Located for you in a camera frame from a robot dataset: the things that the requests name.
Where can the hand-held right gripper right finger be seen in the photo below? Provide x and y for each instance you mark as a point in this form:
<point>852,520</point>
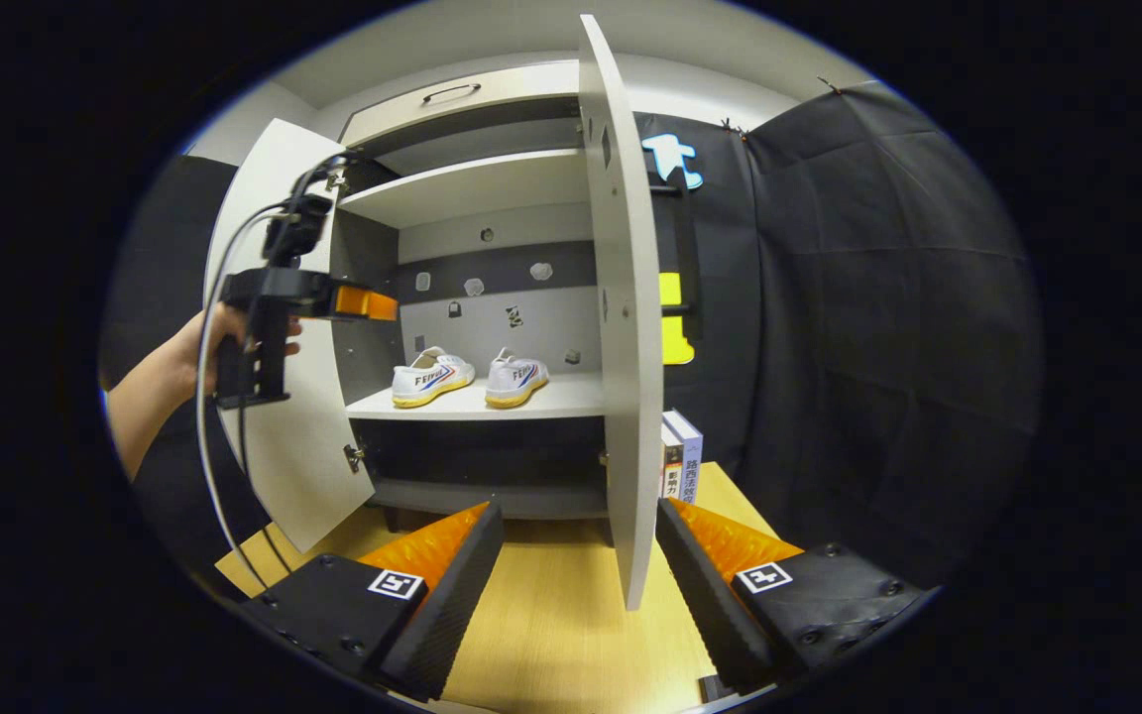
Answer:
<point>700,595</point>

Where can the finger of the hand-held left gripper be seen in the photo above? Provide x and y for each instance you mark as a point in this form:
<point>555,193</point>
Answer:
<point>368,303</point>

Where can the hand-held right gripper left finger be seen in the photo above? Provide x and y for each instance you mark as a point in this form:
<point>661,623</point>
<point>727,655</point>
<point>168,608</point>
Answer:
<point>447,615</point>

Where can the white striped canvas shoe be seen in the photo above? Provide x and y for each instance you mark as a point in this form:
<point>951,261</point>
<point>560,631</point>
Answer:
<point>432,382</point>
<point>516,382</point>

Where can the white shoe cabinet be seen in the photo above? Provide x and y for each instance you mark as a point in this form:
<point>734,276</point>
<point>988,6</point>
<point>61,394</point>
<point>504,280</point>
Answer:
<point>492,188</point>

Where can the white shoe cabinet door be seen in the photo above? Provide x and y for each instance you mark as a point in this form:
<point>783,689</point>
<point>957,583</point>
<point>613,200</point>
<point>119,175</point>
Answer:
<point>621,347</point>
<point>303,476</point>

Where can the metal door hinge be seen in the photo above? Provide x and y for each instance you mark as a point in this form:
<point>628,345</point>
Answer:
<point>354,458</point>
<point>337,181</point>

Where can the white cabinet drawer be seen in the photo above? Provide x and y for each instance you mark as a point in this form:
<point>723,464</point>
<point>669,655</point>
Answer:
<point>531,94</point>

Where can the white book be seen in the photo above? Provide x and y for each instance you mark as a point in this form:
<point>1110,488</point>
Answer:
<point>671,466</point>

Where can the blue book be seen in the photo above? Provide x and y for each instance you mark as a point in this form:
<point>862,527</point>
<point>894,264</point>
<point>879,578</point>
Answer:
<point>692,456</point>

